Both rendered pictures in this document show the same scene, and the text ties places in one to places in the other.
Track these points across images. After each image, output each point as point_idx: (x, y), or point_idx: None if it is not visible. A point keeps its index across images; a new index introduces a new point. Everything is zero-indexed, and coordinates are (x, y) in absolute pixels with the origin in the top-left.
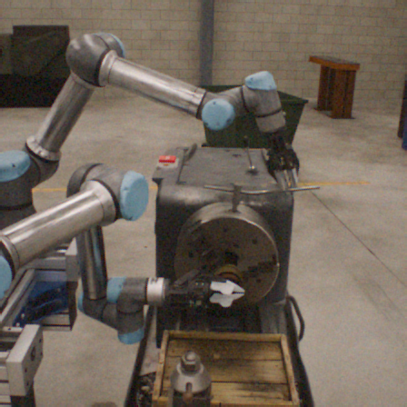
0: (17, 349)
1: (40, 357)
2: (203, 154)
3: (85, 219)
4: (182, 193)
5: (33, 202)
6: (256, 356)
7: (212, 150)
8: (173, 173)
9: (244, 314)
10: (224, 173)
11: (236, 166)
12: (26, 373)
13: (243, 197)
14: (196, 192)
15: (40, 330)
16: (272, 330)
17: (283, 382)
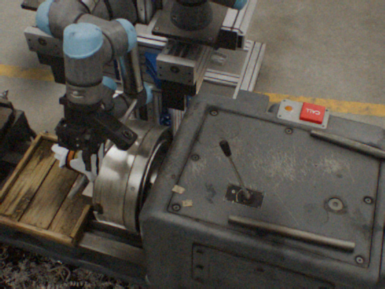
0: (36, 29)
1: (56, 54)
2: (343, 162)
3: (41, 0)
4: (190, 110)
5: (188, 5)
6: (60, 212)
7: (372, 179)
8: (254, 111)
9: (137, 232)
10: (244, 162)
11: (273, 185)
12: (31, 43)
13: (164, 165)
14: (186, 122)
15: (58, 41)
16: (100, 246)
17: (20, 221)
